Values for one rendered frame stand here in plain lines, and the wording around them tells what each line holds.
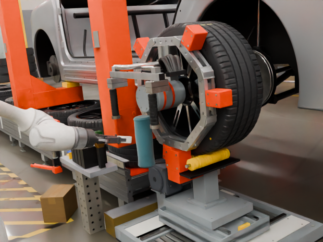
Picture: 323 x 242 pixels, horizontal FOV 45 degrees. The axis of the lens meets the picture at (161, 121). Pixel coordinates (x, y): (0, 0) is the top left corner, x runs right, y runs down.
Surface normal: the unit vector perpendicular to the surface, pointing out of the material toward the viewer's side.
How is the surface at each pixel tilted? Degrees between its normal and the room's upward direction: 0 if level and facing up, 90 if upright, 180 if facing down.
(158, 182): 90
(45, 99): 90
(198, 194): 90
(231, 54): 59
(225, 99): 90
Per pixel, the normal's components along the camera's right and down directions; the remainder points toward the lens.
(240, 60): 0.49, -0.29
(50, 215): -0.13, 0.22
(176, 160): -0.81, 0.20
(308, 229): -0.09, -0.97
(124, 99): 0.58, 0.12
